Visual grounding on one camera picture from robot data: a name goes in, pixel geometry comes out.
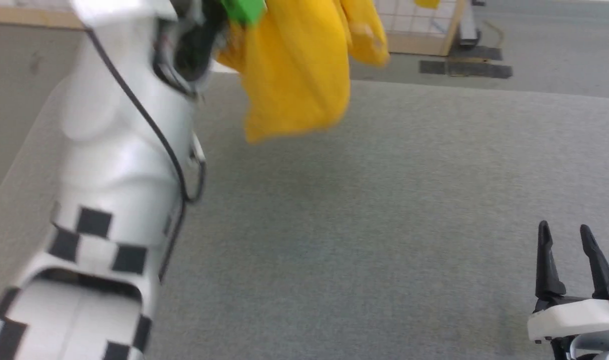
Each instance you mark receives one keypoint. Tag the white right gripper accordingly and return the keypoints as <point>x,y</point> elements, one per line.
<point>574,315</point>

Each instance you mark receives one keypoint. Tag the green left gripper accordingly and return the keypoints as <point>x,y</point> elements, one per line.
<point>243,10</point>

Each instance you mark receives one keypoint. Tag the yellow garment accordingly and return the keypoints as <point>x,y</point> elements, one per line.
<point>294,75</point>

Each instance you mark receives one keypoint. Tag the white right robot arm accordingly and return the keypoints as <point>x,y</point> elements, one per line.
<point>602,347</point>

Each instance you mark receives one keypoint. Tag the lemon print partition screen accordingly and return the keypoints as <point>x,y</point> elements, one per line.
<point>414,25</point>

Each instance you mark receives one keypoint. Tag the grey partition stand foot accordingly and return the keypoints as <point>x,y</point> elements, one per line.
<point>468,30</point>

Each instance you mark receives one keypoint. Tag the black floor mat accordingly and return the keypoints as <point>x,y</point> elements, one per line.
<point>464,69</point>

